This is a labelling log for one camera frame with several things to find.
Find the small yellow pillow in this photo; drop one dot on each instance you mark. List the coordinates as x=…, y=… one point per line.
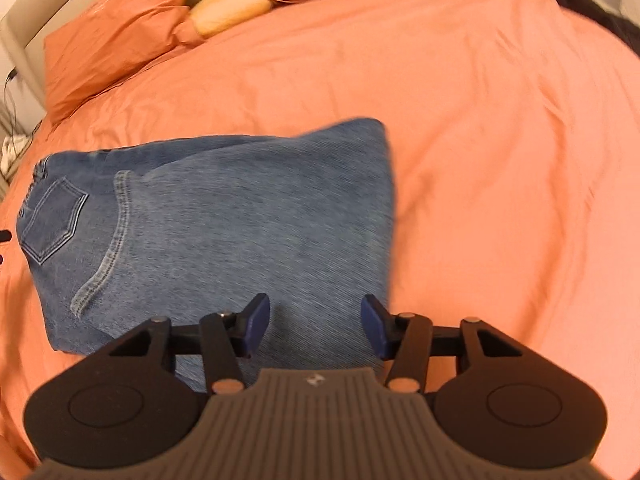
x=225, y=10

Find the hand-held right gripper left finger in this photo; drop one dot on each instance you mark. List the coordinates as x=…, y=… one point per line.
x=255, y=321

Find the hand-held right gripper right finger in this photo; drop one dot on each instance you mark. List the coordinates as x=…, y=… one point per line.
x=372, y=321

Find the bed with orange sheet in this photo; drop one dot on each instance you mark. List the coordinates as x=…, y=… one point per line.
x=500, y=160

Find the black jacket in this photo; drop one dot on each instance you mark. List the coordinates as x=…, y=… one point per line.
x=600, y=12

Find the white crumpled cloth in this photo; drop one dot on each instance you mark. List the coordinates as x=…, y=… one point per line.
x=11, y=154

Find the blue denim pants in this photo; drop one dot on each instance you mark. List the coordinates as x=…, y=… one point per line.
x=225, y=220

